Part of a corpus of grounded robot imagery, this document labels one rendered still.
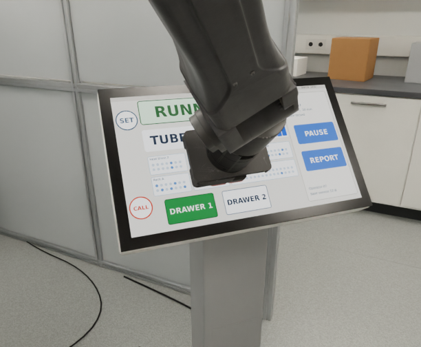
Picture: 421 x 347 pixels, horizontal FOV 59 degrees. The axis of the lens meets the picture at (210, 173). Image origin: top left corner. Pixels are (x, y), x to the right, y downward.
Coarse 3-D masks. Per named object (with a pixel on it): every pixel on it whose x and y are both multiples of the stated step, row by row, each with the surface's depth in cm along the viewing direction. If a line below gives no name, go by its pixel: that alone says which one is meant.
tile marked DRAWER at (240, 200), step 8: (224, 192) 70; (232, 192) 70; (240, 192) 71; (248, 192) 71; (256, 192) 72; (264, 192) 72; (224, 200) 69; (232, 200) 70; (240, 200) 70; (248, 200) 71; (256, 200) 71; (264, 200) 71; (232, 208) 69; (240, 208) 70; (248, 208) 70; (256, 208) 71; (264, 208) 71
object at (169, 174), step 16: (272, 144) 76; (288, 144) 77; (160, 160) 69; (176, 160) 70; (272, 160) 75; (288, 160) 76; (160, 176) 68; (176, 176) 69; (256, 176) 73; (272, 176) 74; (288, 176) 74; (160, 192) 67; (176, 192) 68
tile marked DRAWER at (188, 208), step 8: (168, 200) 67; (176, 200) 67; (184, 200) 67; (192, 200) 68; (200, 200) 68; (208, 200) 69; (168, 208) 66; (176, 208) 67; (184, 208) 67; (192, 208) 67; (200, 208) 68; (208, 208) 68; (216, 208) 69; (168, 216) 66; (176, 216) 66; (184, 216) 67; (192, 216) 67; (200, 216) 67; (208, 216) 68; (216, 216) 68; (168, 224) 65
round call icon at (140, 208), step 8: (128, 200) 65; (136, 200) 65; (144, 200) 66; (152, 200) 66; (128, 208) 64; (136, 208) 65; (144, 208) 65; (152, 208) 66; (136, 216) 64; (144, 216) 65; (152, 216) 65
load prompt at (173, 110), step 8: (144, 104) 72; (152, 104) 72; (160, 104) 72; (168, 104) 73; (176, 104) 73; (184, 104) 74; (192, 104) 74; (144, 112) 71; (152, 112) 71; (160, 112) 72; (168, 112) 72; (176, 112) 73; (184, 112) 73; (192, 112) 74; (144, 120) 70; (152, 120) 71; (160, 120) 71; (168, 120) 72; (176, 120) 72; (184, 120) 73
